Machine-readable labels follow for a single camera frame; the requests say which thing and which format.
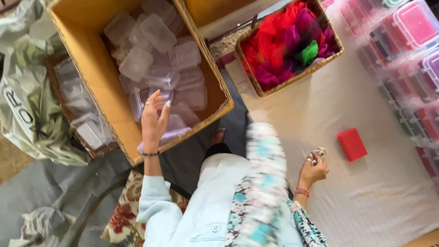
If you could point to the crumpled pale plastic bag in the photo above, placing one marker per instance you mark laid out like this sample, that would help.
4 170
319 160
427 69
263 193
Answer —
27 103

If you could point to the yellow cardboard box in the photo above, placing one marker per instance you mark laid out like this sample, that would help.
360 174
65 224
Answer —
219 12

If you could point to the person's right fingers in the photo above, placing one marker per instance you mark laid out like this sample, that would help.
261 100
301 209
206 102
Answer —
313 159

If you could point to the wicker basket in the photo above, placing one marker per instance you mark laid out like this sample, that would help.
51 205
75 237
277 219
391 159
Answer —
295 77

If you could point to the small pale clear item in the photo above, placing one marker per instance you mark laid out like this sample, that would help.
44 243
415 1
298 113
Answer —
319 152

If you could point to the person's foot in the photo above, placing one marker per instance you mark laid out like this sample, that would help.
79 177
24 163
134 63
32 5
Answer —
218 135

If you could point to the floral cushion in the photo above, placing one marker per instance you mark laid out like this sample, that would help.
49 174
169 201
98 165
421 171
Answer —
125 212

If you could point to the large wicker-edged cardboard box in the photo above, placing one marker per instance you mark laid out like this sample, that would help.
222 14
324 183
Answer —
92 68

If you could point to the light blue shirt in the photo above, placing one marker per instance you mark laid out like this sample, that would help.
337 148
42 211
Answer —
202 212

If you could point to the white table cloth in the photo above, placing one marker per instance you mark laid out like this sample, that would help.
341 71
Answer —
360 192

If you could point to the clear box with purple tint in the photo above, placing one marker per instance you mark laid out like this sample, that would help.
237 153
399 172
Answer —
175 135

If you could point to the red rectangular box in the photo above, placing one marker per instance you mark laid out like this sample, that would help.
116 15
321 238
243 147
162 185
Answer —
351 144

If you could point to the person's left hand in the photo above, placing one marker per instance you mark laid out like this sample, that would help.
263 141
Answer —
152 127

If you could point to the pile of clear plastic boxes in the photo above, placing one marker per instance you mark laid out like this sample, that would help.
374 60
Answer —
161 55

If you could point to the small basket of clear boxes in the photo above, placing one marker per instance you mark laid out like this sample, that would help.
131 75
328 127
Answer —
79 106

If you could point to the floral teal scarf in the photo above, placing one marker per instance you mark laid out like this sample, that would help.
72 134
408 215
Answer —
264 185

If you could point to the person's right hand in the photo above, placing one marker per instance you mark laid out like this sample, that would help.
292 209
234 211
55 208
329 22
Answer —
312 171

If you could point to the clear plastic box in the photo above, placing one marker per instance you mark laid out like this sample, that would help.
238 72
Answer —
164 94

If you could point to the stack of filled colourful boxes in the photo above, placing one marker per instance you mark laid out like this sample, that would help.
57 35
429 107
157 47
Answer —
408 68

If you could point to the heap of colourful net fabric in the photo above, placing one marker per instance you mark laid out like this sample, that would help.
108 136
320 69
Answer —
284 44

